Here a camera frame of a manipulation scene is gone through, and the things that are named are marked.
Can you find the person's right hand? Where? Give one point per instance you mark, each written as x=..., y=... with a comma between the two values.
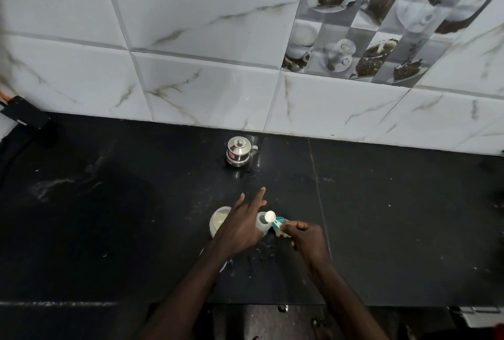
x=310, y=240

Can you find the person's left hand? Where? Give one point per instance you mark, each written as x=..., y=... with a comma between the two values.
x=236, y=229

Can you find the person's right thumb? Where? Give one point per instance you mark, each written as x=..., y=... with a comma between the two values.
x=290, y=227

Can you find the person's left middle finger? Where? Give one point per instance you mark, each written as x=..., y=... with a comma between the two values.
x=240, y=202

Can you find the teal spoon with white scoop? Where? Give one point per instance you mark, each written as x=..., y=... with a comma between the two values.
x=271, y=217

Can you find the small white plastic bottle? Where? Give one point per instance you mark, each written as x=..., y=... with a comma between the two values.
x=263, y=223

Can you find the person's left forearm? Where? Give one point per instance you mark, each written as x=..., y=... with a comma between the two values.
x=185, y=296

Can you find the person's right forearm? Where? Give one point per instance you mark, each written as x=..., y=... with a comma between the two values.
x=342, y=300

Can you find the white cup of milk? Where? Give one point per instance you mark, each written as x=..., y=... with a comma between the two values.
x=218, y=221

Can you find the small steel pot with lid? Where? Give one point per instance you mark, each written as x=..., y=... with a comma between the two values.
x=238, y=151

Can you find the small metal cabinet latch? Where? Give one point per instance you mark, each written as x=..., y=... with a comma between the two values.
x=282, y=308

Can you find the white plastic container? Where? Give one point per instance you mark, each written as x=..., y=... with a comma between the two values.
x=478, y=315

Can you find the black electrical box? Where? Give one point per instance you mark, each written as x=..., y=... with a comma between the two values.
x=24, y=112

